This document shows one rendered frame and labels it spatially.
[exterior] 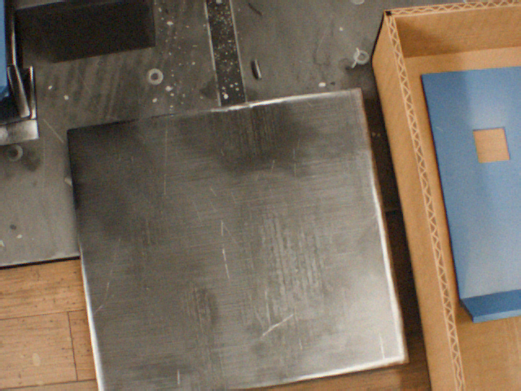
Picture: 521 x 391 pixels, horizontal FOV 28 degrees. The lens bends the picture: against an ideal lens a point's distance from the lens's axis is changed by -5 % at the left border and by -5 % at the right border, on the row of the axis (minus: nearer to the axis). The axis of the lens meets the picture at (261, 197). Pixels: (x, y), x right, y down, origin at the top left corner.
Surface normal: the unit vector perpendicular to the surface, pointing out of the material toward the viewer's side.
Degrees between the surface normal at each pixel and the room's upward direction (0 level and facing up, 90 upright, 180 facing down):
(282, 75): 0
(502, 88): 0
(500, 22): 90
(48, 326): 0
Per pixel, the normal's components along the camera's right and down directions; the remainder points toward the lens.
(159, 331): 0.02, -0.25
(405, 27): 0.15, 0.95
